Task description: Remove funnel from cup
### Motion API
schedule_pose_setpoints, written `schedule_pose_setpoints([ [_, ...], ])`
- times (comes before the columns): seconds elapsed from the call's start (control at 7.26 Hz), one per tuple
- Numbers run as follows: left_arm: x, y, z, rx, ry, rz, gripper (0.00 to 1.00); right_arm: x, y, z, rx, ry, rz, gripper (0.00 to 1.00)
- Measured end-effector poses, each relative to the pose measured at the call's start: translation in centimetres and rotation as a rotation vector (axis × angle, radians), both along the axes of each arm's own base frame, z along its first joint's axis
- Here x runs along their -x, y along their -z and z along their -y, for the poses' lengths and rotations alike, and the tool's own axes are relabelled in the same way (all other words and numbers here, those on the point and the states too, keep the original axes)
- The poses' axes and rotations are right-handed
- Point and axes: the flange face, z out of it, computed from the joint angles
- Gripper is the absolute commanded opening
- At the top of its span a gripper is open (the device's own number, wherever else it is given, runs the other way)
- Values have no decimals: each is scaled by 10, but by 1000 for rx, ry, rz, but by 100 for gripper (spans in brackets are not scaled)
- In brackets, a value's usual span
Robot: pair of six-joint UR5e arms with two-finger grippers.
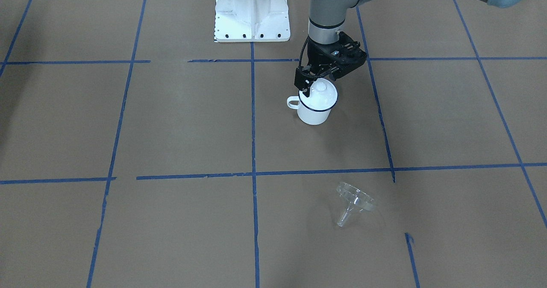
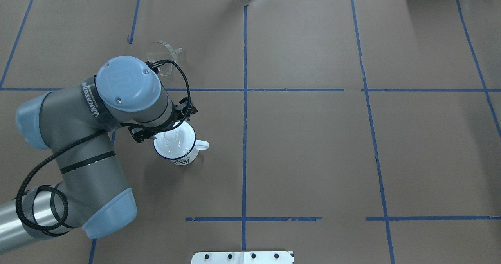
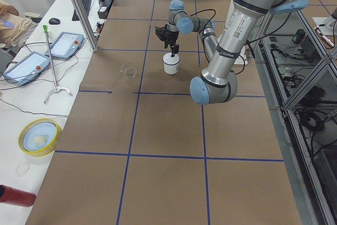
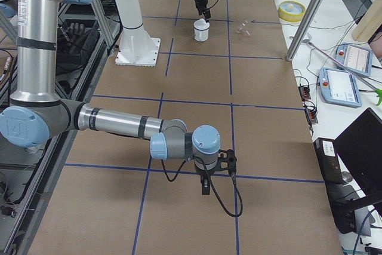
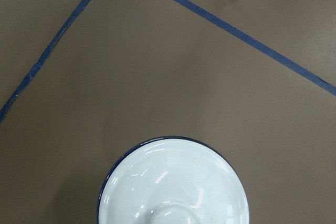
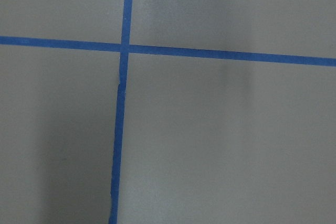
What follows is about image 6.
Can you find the vertical blue tape line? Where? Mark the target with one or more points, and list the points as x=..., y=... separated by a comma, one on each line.
x=120, y=108

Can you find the horizontal blue tape line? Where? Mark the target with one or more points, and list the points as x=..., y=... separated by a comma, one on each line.
x=167, y=51

